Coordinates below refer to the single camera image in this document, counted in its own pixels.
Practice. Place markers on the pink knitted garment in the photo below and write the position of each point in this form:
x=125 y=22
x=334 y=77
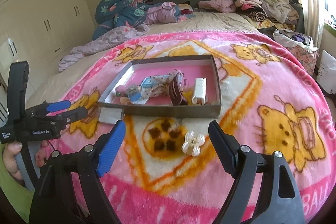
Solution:
x=223 y=6

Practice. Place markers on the earring card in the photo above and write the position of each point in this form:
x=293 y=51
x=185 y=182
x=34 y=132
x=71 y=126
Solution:
x=141 y=101

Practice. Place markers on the blue clear earring box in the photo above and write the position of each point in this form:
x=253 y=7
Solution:
x=134 y=93

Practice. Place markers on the spotted fabric bow scrunchie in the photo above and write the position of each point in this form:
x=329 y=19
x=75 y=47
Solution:
x=158 y=85

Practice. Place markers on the shallow grey cardboard box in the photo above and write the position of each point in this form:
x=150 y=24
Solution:
x=206 y=111

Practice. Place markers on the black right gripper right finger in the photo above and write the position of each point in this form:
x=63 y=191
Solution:
x=226 y=147

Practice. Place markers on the beige bed sheet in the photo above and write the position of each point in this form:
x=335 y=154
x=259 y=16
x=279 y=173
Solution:
x=56 y=86

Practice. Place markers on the floral fabric bag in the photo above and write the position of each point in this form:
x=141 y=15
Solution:
x=300 y=46

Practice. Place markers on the cream pearl flower hair claw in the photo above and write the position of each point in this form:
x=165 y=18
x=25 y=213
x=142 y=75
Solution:
x=193 y=143

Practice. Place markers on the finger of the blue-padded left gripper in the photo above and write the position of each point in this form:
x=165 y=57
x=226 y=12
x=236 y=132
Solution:
x=58 y=106

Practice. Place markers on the pink cartoon bear blanket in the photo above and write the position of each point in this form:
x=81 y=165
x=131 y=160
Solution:
x=269 y=103

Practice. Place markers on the green sleeve left forearm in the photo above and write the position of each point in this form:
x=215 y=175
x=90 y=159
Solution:
x=19 y=196

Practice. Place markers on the lilac crumpled garment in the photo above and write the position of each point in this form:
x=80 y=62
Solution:
x=167 y=12

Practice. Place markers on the cream wardrobe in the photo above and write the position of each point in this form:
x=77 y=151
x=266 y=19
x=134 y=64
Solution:
x=42 y=32

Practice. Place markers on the dark floral duvet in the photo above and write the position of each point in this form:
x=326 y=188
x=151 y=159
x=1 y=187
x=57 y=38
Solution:
x=111 y=14

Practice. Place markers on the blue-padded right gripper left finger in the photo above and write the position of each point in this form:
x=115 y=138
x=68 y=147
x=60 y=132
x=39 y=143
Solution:
x=107 y=147

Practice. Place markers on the white paper bag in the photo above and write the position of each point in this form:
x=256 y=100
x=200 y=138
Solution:
x=326 y=76

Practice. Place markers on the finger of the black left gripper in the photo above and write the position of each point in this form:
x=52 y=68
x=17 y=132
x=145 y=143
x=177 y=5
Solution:
x=69 y=117

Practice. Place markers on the pile of clothes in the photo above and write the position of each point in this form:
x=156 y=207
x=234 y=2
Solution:
x=279 y=14

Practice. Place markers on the dark red hair clip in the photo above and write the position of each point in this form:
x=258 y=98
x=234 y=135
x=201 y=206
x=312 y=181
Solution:
x=175 y=91

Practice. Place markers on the small grey box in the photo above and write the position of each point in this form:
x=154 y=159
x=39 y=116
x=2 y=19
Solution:
x=110 y=115

